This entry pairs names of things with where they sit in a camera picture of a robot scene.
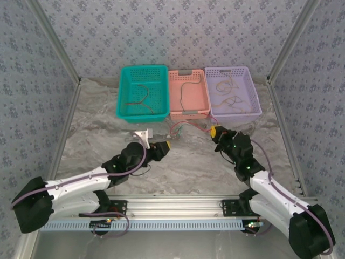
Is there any teal perforated plastic basket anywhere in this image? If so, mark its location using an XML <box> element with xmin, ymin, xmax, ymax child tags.
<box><xmin>116</xmin><ymin>64</ymin><xmax>171</xmax><ymax>125</ymax></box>

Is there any grey slotted cable duct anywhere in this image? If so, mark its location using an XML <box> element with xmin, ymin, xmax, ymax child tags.
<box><xmin>39</xmin><ymin>219</ymin><xmax>245</xmax><ymax>232</ymax></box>

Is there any dark green cable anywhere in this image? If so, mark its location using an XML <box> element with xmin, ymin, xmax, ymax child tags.
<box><xmin>180</xmin><ymin>76</ymin><xmax>203</xmax><ymax>112</ymax></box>

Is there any aluminium corner post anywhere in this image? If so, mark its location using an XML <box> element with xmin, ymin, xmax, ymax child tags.
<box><xmin>26</xmin><ymin>0</ymin><xmax>82</xmax><ymax>86</ymax></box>
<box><xmin>265</xmin><ymin>0</ymin><xmax>321</xmax><ymax>84</ymax></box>

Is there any aluminium side rail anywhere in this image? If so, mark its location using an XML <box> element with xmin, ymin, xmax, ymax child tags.
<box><xmin>13</xmin><ymin>80</ymin><xmax>83</xmax><ymax>259</ymax></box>
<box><xmin>266</xmin><ymin>79</ymin><xmax>334</xmax><ymax>259</ymax></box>

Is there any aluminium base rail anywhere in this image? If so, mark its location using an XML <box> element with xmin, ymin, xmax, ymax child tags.
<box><xmin>30</xmin><ymin>194</ymin><xmax>319</xmax><ymax>220</ymax></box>

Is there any pink perforated plastic basket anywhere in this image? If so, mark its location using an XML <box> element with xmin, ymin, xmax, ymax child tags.
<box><xmin>168</xmin><ymin>69</ymin><xmax>211</xmax><ymax>121</ymax></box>

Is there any light green cable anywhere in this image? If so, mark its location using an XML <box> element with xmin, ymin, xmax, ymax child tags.
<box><xmin>175</xmin><ymin>124</ymin><xmax>187</xmax><ymax>139</ymax></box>

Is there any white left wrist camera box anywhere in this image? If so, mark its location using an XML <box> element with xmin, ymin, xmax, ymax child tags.
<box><xmin>128</xmin><ymin>128</ymin><xmax>155</xmax><ymax>149</ymax></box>

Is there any lilac perforated plastic basket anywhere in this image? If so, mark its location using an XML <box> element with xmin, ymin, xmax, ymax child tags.
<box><xmin>204</xmin><ymin>66</ymin><xmax>263</xmax><ymax>124</ymax></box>

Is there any small black controller board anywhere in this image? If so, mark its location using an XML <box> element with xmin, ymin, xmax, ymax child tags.
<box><xmin>243</xmin><ymin>220</ymin><xmax>264</xmax><ymax>235</ymax></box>
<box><xmin>89</xmin><ymin>219</ymin><xmax>113</xmax><ymax>236</ymax></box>

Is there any dark brown cable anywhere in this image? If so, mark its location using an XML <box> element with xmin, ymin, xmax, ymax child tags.
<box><xmin>124</xmin><ymin>84</ymin><xmax>156</xmax><ymax>115</ymax></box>

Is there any thin black gripper wire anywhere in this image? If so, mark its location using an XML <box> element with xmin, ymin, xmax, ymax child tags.
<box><xmin>220</xmin><ymin>149</ymin><xmax>236</xmax><ymax>166</ymax></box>
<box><xmin>134</xmin><ymin>163</ymin><xmax>152</xmax><ymax>176</ymax></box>

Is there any thin black left gripper wire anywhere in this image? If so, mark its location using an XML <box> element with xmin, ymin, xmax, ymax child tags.
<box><xmin>134</xmin><ymin>163</ymin><xmax>152</xmax><ymax>176</ymax></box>

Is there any thin black right gripper wire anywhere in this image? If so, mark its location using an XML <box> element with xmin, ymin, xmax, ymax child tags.
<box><xmin>220</xmin><ymin>149</ymin><xmax>236</xmax><ymax>166</ymax></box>

